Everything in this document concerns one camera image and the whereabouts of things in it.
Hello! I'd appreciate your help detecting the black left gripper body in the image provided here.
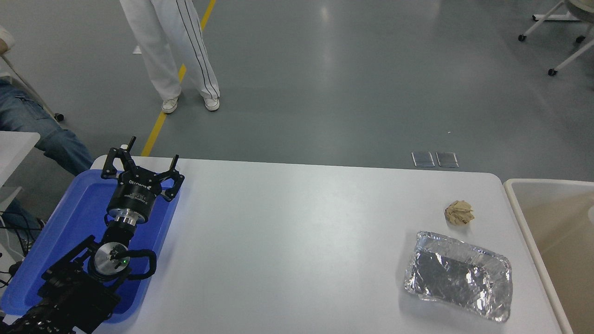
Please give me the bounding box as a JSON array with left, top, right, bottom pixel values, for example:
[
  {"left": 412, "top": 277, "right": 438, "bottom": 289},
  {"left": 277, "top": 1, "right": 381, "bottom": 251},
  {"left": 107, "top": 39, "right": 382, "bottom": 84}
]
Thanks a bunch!
[{"left": 107, "top": 172, "right": 164, "bottom": 219}]

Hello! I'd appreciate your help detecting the blue plastic tray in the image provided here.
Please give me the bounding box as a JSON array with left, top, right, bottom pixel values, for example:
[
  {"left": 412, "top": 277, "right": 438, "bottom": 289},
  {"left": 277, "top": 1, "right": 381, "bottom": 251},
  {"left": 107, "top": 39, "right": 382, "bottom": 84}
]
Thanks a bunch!
[{"left": 0, "top": 169, "right": 181, "bottom": 324}]

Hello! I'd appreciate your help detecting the seated person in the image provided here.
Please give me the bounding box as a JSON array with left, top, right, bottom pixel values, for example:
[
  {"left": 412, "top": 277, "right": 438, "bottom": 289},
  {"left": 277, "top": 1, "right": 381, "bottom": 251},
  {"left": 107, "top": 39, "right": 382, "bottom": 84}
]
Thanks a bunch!
[{"left": 0, "top": 28, "right": 94, "bottom": 253}]

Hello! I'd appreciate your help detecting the small white side table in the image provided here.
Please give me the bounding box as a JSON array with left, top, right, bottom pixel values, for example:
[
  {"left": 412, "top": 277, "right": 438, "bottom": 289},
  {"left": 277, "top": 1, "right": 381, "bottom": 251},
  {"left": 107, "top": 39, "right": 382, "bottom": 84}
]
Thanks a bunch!
[{"left": 0, "top": 132, "right": 40, "bottom": 209}]

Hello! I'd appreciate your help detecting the standing person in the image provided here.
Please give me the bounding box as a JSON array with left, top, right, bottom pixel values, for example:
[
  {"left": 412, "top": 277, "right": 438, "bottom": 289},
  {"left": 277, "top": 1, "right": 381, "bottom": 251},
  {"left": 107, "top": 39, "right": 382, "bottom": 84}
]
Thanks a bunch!
[{"left": 119, "top": 0, "right": 221, "bottom": 114}]

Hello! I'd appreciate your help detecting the crumpled tan paper ball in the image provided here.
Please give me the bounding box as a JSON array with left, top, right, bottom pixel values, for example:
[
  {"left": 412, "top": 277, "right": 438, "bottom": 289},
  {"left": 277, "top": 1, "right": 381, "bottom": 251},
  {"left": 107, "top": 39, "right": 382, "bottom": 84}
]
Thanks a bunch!
[{"left": 445, "top": 200, "right": 475, "bottom": 226}]

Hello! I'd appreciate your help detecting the silver foil tray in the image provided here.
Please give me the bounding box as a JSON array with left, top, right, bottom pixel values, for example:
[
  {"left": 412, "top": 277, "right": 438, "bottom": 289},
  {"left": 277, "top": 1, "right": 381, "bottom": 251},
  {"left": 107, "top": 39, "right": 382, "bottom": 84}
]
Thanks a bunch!
[{"left": 403, "top": 231, "right": 513, "bottom": 323}]

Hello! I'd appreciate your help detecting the large pale bin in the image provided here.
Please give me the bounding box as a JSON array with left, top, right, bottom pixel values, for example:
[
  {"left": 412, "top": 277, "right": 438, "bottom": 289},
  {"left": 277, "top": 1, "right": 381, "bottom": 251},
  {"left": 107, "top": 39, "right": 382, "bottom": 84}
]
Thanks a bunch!
[{"left": 504, "top": 179, "right": 594, "bottom": 334}]

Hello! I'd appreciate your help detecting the white wheeled chair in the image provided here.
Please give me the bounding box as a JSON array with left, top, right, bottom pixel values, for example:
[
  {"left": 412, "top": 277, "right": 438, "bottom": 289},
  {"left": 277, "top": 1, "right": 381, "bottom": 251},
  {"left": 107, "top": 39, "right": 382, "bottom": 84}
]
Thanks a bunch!
[{"left": 518, "top": 0, "right": 594, "bottom": 77}]

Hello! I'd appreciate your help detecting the grey chair frame with castor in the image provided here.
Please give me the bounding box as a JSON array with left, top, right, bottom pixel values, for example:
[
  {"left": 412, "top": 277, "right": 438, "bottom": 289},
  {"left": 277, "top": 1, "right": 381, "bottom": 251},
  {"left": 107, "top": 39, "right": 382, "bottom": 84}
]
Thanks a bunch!
[{"left": 0, "top": 53, "right": 64, "bottom": 123}]

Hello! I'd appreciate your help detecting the black cable bundle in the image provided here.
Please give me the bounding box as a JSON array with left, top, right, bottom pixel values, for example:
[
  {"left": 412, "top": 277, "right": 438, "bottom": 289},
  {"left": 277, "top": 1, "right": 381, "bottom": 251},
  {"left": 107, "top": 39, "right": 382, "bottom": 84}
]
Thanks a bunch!
[{"left": 0, "top": 211, "right": 45, "bottom": 288}]

